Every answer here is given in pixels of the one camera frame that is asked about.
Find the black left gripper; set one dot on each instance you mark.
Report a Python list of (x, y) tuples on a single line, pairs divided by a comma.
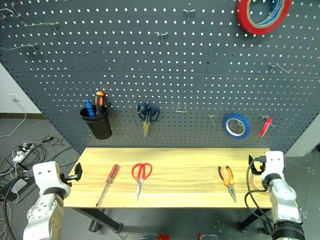
[(68, 178)]

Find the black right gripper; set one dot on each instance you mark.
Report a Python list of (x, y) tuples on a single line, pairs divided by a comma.
[(261, 166)]

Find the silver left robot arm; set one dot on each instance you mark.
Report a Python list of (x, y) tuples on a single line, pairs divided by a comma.
[(42, 215)]

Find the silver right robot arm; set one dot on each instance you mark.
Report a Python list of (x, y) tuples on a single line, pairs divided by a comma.
[(285, 200)]

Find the clear tape roll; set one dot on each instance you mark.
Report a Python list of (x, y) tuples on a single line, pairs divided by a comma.
[(255, 183)]

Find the thin red tape roll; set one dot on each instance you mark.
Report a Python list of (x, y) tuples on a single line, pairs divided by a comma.
[(265, 127)]

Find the blue tape roll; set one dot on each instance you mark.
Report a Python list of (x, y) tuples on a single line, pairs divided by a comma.
[(226, 127)]

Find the black table leg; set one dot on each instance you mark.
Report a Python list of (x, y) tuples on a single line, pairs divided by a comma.
[(100, 217), (252, 218)]

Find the black plastic cup holder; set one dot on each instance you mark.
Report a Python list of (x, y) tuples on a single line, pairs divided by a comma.
[(100, 126)]

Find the black box on floor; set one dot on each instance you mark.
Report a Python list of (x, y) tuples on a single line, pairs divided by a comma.
[(20, 187)]

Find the white power strip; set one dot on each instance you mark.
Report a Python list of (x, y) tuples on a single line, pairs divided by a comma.
[(21, 151)]

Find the orange and black screwdriver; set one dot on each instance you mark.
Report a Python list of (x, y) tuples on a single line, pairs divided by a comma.
[(99, 101)]

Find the red object under table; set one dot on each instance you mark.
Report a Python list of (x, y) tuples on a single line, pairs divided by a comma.
[(163, 237)]

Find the dark grey perforated pegboard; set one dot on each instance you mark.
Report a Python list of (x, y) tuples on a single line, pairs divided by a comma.
[(175, 75)]

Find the long metal pegboard hook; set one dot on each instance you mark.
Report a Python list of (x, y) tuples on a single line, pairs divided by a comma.
[(23, 46), (40, 24)]

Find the large red tape roll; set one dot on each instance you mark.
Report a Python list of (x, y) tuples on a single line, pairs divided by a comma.
[(243, 20)]

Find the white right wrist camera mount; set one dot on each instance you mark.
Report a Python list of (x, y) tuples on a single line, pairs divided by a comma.
[(273, 165)]

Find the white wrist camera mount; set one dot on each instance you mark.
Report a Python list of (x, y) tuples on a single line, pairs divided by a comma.
[(46, 176), (273, 165)]

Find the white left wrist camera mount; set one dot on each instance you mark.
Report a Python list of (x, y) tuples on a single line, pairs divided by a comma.
[(46, 176)]

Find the white wall outlet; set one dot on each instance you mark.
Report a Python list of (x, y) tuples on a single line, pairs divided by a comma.
[(13, 98)]

